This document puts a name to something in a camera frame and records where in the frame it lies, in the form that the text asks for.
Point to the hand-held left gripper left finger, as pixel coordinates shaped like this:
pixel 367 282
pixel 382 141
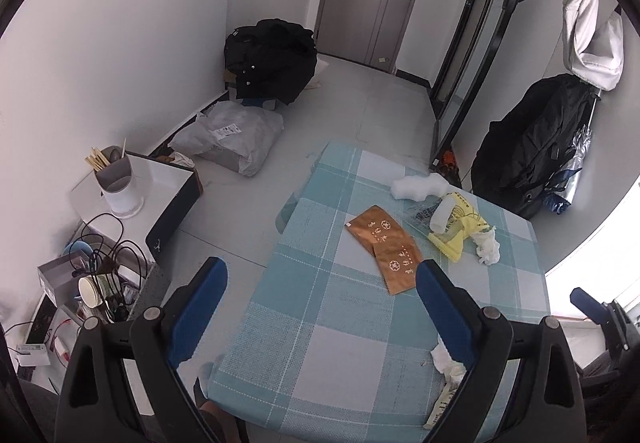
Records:
pixel 200 303

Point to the paper cup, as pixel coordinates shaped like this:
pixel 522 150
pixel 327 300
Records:
pixel 90 290

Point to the black backpack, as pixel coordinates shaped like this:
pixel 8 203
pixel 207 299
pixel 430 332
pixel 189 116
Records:
pixel 530 143

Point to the white tissue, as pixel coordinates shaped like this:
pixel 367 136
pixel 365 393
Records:
pixel 487 248
pixel 445 360

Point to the grey plastic parcel bag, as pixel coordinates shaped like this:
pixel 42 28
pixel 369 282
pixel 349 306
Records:
pixel 235 138

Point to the white cotton wad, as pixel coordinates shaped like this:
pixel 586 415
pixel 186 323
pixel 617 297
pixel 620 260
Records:
pixel 417 188

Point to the clear plastic bag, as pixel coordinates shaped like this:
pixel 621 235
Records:
pixel 419 215

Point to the black framed glass door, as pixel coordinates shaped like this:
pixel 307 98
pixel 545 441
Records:
pixel 465 48

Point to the yellow plastic bag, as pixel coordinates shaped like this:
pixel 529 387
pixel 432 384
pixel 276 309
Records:
pixel 470 223

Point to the silver folded umbrella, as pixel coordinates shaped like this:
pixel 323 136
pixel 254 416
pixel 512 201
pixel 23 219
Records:
pixel 575 163

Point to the pale snack wrapper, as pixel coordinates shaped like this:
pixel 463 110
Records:
pixel 440 410

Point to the white box with black side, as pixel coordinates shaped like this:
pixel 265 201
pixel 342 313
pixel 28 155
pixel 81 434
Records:
pixel 160 183

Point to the black bag pile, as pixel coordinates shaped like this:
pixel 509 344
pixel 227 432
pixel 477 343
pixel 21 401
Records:
pixel 270 58

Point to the white garment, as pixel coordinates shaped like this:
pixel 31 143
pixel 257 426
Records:
pixel 590 38

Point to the orange object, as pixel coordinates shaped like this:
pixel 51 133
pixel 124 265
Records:
pixel 447 160

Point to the grey and white utensil holder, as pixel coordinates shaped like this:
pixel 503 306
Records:
pixel 120 193

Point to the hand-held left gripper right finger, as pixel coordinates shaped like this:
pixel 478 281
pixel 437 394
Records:
pixel 445 313

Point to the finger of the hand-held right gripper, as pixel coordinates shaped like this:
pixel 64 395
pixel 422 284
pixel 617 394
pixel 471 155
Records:
pixel 582 297

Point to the blue bowl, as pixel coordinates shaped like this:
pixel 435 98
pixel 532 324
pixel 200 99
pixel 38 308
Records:
pixel 75 249

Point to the brown paper packet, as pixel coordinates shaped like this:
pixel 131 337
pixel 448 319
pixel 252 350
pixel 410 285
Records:
pixel 375 228
pixel 400 268

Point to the teal checked tablecloth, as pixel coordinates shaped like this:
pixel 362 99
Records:
pixel 325 348

